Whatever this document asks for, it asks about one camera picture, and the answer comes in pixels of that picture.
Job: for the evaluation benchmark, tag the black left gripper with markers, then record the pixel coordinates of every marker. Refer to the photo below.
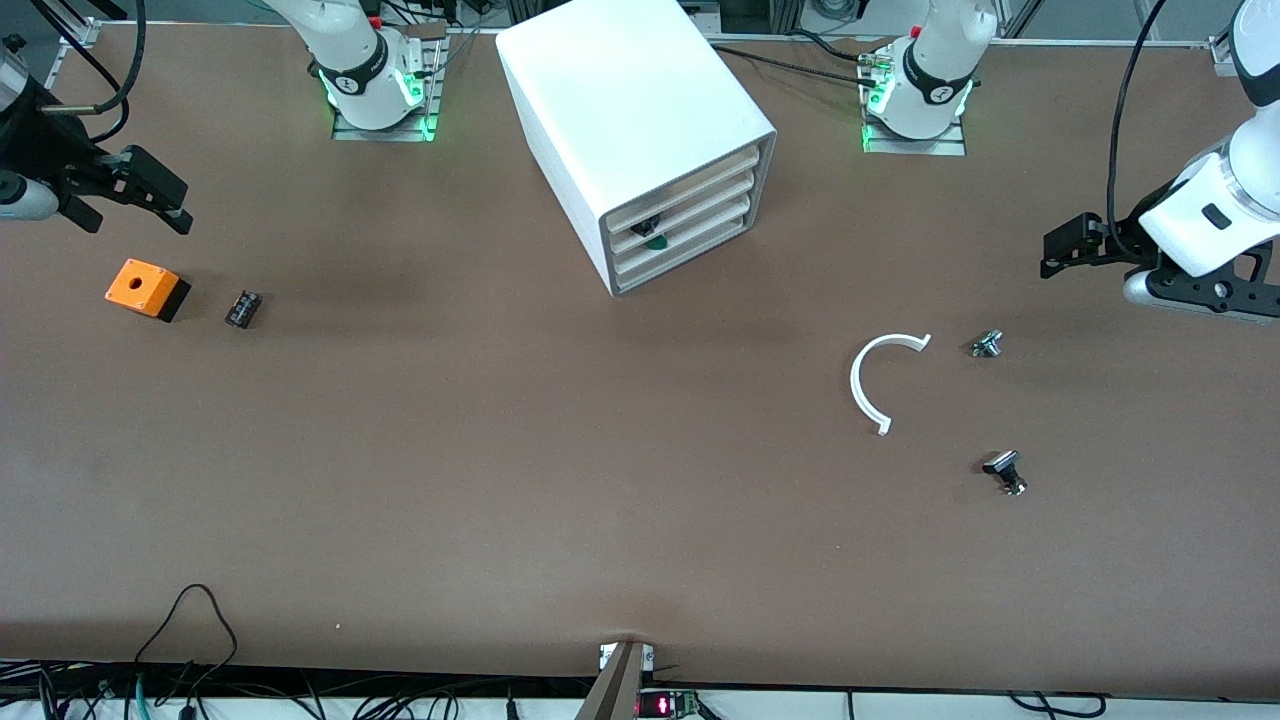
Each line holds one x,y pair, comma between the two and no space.
1126,237

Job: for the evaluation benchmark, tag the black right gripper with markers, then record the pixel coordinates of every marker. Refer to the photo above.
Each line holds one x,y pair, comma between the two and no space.
48,143

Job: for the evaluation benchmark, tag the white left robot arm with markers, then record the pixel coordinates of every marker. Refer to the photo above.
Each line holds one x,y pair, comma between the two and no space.
935,70

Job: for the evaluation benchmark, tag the small metal bolt upper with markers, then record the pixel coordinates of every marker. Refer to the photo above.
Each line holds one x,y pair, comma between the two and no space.
986,345

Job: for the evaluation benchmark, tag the small black terminal block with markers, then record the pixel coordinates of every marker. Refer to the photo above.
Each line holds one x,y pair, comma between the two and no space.
243,309

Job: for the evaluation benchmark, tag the white curved plastic piece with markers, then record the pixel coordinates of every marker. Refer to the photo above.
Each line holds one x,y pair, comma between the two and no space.
856,385

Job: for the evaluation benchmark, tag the small black part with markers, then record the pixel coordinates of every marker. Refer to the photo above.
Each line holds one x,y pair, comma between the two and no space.
646,223

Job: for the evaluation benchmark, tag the circuit board with red display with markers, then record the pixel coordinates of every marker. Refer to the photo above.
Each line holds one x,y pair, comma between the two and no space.
660,706

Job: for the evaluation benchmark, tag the orange button enclosure box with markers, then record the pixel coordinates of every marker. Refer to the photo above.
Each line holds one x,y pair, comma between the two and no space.
140,285

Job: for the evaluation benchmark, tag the aluminium frame corner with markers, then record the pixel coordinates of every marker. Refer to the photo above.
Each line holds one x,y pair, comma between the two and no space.
1225,55
80,32

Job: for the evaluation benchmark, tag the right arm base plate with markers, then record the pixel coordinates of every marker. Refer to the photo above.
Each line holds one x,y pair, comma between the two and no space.
350,132

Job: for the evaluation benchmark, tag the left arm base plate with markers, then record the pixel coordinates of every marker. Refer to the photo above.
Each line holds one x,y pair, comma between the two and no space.
900,147

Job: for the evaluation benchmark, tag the white clamp bracket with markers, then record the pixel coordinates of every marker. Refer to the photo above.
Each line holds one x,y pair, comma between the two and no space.
605,655

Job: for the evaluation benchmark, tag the brown camera mount bar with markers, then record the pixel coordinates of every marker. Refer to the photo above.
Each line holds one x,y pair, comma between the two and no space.
615,690

